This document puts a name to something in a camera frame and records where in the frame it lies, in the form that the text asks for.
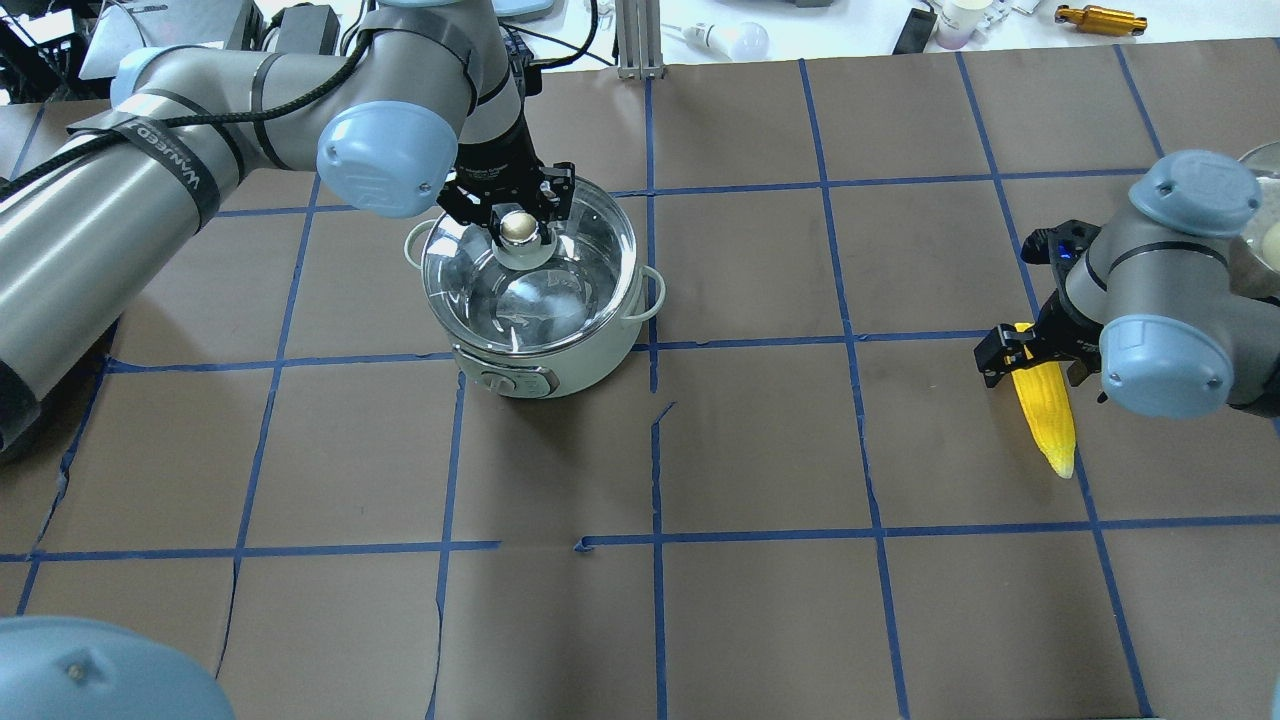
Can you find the glass pot lid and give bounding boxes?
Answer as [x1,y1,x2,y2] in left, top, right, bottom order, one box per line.
[419,179,641,357]

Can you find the black power adapter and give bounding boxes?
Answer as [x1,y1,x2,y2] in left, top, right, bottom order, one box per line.
[260,3,340,56]

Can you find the white paper cup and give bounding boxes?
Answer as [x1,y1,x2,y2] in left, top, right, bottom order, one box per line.
[934,0,995,51]

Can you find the aluminium frame post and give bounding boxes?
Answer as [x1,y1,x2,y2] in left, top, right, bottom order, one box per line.
[614,0,666,79]

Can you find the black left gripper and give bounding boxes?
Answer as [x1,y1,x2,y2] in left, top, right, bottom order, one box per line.
[438,111,577,243]

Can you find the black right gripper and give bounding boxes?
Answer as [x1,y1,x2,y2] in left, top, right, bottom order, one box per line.
[975,220,1102,389]

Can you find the pale green electric pot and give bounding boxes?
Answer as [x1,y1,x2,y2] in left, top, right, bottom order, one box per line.
[404,179,667,400]

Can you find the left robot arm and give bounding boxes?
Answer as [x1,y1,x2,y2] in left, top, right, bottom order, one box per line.
[3,1,575,448]

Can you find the steel steamer pot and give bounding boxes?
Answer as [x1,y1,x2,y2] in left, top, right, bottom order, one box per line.
[1229,140,1279,299]

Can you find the black phone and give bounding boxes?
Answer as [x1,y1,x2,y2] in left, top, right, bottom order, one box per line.
[891,8,938,56]

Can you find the yellow corn cob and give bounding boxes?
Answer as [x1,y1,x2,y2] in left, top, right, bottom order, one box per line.
[1004,360,1078,479]

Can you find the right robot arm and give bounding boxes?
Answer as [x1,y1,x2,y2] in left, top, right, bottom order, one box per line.
[974,142,1279,419]

